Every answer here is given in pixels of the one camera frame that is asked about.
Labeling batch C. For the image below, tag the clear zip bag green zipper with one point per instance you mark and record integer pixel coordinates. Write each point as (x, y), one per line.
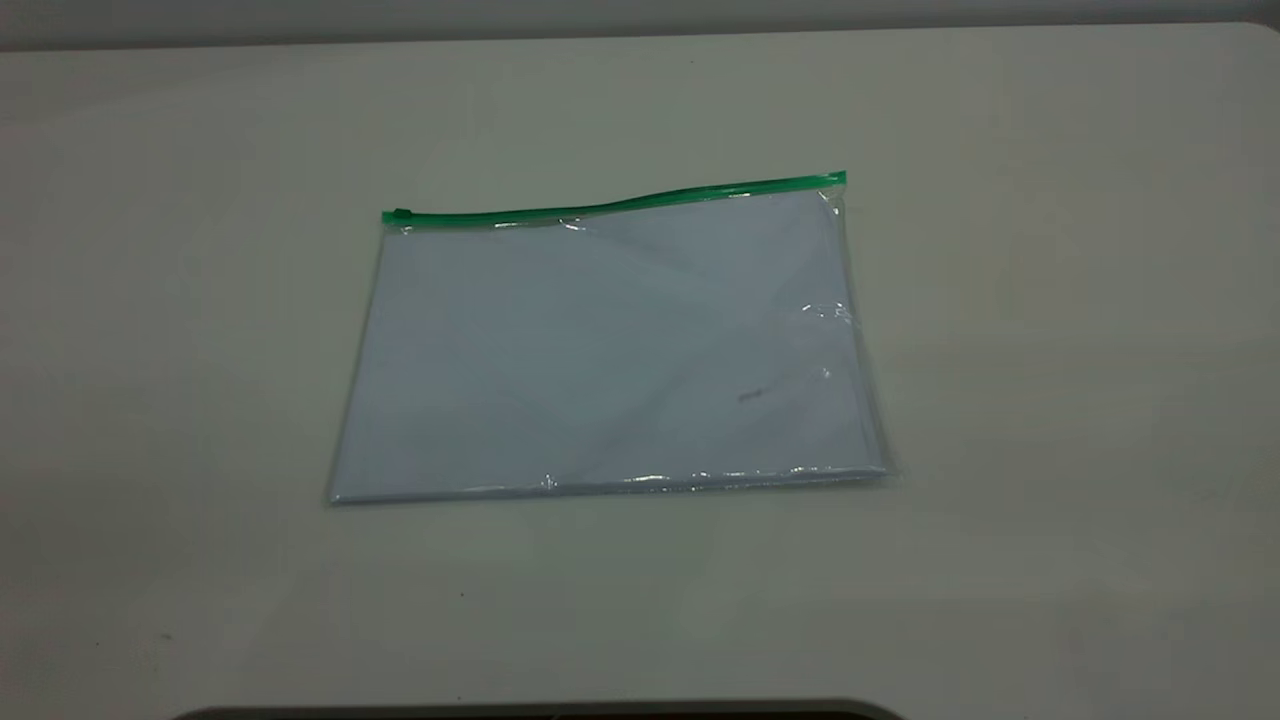
(610, 350)

